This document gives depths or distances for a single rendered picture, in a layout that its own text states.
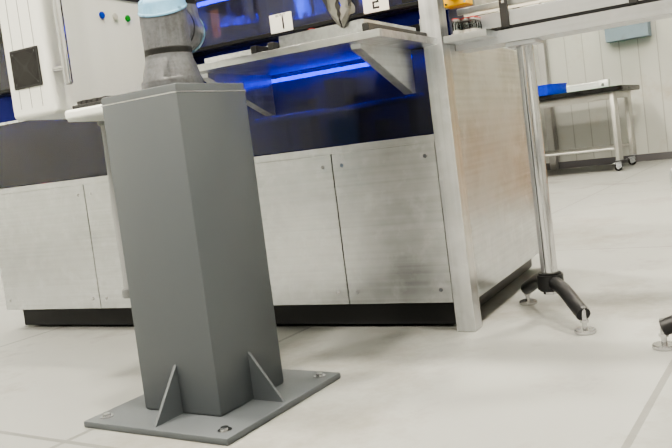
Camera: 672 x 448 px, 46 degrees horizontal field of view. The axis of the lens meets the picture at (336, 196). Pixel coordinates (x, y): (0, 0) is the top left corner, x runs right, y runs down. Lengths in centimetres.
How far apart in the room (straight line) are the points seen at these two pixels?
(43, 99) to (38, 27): 21
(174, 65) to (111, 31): 78
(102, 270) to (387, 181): 127
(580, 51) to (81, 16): 759
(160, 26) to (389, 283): 108
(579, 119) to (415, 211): 726
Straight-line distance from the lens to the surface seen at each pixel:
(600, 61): 952
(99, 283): 321
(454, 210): 236
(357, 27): 205
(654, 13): 234
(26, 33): 253
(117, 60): 268
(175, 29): 196
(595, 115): 953
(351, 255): 252
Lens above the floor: 60
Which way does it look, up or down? 4 degrees down
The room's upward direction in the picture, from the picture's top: 7 degrees counter-clockwise
